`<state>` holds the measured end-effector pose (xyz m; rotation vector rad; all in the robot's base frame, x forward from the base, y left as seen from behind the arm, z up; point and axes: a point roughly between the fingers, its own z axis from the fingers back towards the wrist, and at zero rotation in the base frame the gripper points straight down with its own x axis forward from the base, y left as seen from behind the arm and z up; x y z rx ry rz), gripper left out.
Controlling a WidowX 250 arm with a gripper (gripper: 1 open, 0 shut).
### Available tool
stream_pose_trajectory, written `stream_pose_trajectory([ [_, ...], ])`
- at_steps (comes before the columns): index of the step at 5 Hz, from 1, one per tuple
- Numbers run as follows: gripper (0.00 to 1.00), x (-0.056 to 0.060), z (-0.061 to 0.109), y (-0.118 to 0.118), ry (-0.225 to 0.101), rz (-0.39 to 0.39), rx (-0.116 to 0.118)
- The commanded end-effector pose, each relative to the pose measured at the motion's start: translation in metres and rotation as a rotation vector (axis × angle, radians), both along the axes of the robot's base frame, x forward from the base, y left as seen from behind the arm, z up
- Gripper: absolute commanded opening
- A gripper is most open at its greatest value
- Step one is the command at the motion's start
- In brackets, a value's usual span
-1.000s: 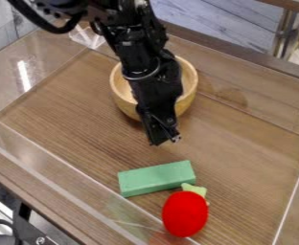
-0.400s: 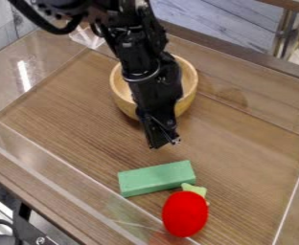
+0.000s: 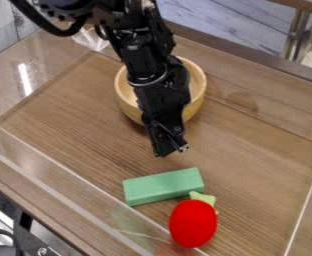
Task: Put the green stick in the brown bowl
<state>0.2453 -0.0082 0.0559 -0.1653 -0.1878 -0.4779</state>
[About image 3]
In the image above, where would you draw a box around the green rectangular block stick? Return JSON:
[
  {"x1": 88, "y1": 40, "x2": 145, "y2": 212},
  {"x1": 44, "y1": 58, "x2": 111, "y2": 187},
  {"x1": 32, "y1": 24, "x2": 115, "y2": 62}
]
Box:
[{"x1": 123, "y1": 168, "x2": 205, "y2": 206}]

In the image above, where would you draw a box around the wooden brown bowl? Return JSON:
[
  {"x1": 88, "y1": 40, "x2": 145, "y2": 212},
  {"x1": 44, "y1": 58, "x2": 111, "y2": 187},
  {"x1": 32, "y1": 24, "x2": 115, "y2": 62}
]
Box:
[{"x1": 115, "y1": 57, "x2": 208, "y2": 125}]

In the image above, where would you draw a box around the metal chair frame background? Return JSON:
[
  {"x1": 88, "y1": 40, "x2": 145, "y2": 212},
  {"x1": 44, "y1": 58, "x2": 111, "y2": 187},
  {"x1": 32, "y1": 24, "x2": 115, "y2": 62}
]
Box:
[{"x1": 283, "y1": 10, "x2": 312, "y2": 63}]

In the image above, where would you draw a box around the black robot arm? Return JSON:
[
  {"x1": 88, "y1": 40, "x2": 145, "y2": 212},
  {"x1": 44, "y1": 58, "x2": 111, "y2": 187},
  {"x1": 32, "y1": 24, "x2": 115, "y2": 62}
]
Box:
[{"x1": 36, "y1": 0, "x2": 191, "y2": 157}]

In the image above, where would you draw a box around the black table leg clamp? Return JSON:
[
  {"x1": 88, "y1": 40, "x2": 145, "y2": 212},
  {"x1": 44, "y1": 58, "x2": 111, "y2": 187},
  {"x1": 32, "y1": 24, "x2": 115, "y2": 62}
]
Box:
[{"x1": 0, "y1": 212, "x2": 62, "y2": 256}]

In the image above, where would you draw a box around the black cable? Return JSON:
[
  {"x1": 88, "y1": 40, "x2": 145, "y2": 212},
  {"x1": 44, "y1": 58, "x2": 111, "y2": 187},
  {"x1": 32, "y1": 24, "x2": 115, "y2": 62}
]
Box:
[{"x1": 9, "y1": 0, "x2": 93, "y2": 38}]

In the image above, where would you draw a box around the red felt strawberry toy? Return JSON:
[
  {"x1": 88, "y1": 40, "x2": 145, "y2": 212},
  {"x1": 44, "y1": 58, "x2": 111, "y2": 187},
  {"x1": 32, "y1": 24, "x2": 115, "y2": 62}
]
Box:
[{"x1": 168, "y1": 191, "x2": 219, "y2": 248}]

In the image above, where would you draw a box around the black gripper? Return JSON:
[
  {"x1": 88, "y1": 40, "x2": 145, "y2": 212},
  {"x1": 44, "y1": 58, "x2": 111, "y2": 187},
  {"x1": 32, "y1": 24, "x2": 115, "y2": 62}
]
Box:
[{"x1": 127, "y1": 56, "x2": 191, "y2": 157}]

